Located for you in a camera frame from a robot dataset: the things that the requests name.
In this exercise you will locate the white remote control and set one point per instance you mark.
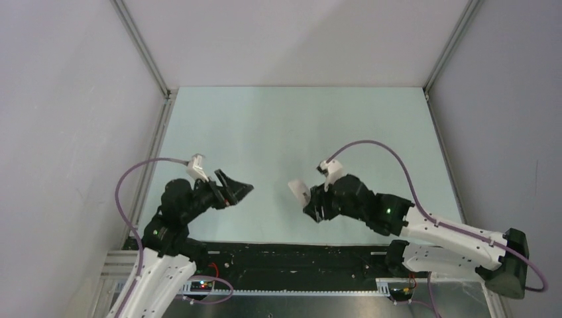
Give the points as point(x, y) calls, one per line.
point(297, 186)

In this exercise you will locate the left aluminium frame post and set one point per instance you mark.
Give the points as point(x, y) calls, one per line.
point(135, 35)

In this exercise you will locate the right aluminium frame post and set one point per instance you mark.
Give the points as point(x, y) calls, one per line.
point(459, 30)

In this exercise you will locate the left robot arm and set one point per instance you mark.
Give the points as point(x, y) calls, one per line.
point(167, 257)

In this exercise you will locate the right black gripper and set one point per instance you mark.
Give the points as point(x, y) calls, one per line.
point(319, 198)

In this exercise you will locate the left electronics board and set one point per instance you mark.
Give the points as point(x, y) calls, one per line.
point(201, 286)

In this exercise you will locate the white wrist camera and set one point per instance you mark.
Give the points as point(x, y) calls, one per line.
point(332, 170)
point(195, 168)

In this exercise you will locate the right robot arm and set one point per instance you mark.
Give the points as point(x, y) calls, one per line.
point(422, 245)

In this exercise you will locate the electronics board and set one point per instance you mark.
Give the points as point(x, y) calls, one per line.
point(201, 286)
point(401, 295)

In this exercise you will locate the aluminium frame post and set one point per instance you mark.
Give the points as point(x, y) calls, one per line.
point(135, 35)
point(459, 30)

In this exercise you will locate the grey slotted cable duct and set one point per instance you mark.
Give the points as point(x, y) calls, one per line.
point(382, 290)

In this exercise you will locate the right electronics board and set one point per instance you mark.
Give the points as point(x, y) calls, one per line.
point(401, 295)

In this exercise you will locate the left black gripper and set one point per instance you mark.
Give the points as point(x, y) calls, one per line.
point(235, 191)

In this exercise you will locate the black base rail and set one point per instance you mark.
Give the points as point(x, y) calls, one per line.
point(295, 267)

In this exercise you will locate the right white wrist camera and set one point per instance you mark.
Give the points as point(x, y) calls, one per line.
point(332, 170)

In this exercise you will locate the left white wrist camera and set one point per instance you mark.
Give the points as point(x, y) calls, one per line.
point(195, 168)

